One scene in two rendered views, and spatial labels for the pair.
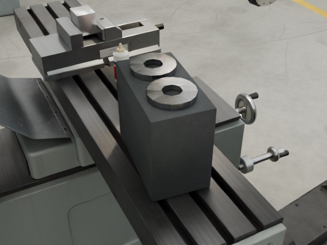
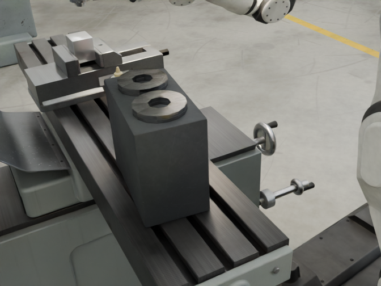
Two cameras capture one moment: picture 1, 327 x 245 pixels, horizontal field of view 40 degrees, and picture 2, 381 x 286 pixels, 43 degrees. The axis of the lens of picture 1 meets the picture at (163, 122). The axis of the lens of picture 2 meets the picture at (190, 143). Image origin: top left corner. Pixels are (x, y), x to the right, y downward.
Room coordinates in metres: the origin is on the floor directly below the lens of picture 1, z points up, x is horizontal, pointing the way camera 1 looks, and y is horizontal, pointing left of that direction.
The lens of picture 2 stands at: (-0.02, -0.08, 1.50)
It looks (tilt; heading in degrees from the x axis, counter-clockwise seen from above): 33 degrees down; 1
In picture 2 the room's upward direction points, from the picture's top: 3 degrees counter-clockwise
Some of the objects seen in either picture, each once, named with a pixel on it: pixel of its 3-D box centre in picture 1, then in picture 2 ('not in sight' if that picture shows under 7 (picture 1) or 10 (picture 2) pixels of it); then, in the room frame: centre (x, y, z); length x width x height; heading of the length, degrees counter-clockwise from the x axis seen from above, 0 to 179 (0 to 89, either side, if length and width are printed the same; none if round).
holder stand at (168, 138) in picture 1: (162, 120); (155, 139); (0.71, 0.00, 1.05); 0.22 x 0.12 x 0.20; 20
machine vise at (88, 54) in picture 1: (96, 38); (95, 66); (1.16, 0.19, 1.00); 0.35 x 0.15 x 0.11; 119
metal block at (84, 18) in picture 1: (83, 20); (80, 47); (1.15, 0.22, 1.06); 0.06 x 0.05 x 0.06; 29
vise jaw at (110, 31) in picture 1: (103, 25); (102, 51); (1.17, 0.17, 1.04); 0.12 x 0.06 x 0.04; 29
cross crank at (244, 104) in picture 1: (237, 111); (255, 142); (1.31, -0.26, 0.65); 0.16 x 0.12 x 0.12; 117
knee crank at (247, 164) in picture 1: (263, 157); (286, 190); (1.19, -0.35, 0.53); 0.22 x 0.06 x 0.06; 117
